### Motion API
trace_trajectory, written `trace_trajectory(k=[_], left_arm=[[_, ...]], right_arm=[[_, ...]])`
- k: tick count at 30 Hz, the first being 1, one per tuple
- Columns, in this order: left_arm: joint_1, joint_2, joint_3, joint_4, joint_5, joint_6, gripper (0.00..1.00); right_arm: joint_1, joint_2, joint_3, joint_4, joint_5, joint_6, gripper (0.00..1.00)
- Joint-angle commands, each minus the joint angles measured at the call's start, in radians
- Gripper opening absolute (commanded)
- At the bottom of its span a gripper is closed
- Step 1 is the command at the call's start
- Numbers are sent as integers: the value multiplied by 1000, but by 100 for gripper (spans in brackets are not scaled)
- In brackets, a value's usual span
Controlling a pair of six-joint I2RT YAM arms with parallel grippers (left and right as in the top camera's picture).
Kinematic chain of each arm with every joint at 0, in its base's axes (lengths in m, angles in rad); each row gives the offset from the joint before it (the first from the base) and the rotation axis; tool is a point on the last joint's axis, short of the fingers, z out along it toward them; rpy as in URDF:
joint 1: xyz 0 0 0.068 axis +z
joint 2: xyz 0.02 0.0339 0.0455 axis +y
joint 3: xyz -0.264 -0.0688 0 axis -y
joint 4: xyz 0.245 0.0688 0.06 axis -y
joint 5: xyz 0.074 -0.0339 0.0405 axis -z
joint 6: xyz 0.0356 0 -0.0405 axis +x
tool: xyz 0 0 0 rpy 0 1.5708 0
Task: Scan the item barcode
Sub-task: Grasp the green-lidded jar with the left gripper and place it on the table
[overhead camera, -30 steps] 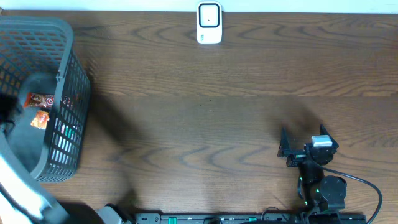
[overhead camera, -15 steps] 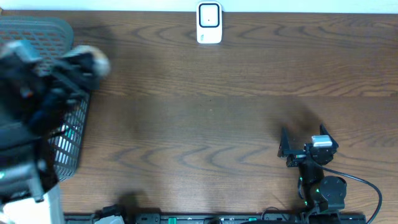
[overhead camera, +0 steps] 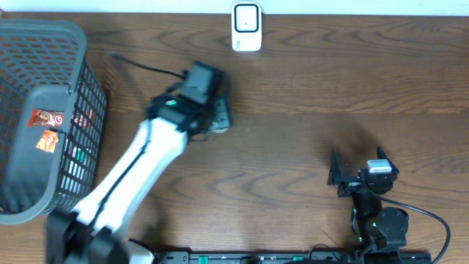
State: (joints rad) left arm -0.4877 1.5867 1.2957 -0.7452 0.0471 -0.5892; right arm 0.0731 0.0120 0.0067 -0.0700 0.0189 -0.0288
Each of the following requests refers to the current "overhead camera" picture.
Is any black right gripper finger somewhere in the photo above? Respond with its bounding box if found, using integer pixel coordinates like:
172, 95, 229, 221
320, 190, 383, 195
377, 147, 391, 164
327, 150, 343, 186

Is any small orange snack box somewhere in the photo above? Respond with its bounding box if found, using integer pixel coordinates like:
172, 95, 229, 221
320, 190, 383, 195
36, 130, 59, 153

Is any red chocolate bar wrapper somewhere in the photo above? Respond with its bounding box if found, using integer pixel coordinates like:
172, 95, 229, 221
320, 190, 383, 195
27, 109, 64, 127

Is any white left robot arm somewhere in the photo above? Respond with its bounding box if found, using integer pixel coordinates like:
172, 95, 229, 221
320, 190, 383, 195
45, 61, 232, 264

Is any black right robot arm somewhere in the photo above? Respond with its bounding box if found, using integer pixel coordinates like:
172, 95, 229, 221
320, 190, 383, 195
327, 147, 409, 262

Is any white barcode scanner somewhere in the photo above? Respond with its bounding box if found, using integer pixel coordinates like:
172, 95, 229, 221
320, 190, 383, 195
231, 1, 262, 52

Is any dark grey plastic basket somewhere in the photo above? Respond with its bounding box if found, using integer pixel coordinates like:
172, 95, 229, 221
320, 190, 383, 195
1, 19, 108, 225

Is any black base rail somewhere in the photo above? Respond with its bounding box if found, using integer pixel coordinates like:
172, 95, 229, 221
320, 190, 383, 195
153, 251, 432, 264

